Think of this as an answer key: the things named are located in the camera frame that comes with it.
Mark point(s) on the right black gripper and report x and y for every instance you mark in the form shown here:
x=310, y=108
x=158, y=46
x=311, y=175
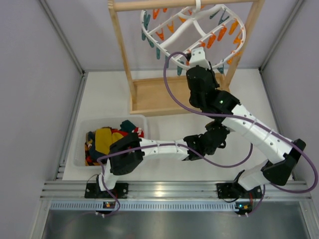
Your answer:
x=201, y=73

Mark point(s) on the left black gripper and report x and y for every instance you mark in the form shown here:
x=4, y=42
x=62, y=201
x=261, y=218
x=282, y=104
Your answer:
x=216, y=134

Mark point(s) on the white clip hanger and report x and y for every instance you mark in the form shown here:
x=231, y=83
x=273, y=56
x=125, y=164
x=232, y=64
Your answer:
x=192, y=32

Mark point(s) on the mustard yellow sock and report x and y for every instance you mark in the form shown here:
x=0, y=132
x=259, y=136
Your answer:
x=103, y=140
x=117, y=135

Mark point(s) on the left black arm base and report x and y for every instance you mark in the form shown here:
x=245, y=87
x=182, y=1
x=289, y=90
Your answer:
x=92, y=191

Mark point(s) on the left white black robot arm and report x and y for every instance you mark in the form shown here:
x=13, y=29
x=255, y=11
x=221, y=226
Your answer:
x=127, y=153

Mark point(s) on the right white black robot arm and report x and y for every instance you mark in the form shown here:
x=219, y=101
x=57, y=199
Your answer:
x=228, y=114

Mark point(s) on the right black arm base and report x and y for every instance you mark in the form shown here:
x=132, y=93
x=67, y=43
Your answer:
x=226, y=191

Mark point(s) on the wooden hanger stand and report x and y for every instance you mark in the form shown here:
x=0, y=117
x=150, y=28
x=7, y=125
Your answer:
x=149, y=96

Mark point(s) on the green christmas sock in bin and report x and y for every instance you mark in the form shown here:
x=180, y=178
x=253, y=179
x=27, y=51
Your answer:
x=127, y=126

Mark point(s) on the translucent plastic bin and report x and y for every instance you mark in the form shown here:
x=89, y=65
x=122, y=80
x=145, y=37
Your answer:
x=91, y=124

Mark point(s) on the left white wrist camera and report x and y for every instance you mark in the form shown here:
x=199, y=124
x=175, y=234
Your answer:
x=197, y=58

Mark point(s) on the aluminium rail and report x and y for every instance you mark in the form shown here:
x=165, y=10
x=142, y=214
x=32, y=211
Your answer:
x=138, y=190

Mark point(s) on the perforated cable duct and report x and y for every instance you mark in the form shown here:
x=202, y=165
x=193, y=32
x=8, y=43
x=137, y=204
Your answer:
x=149, y=206

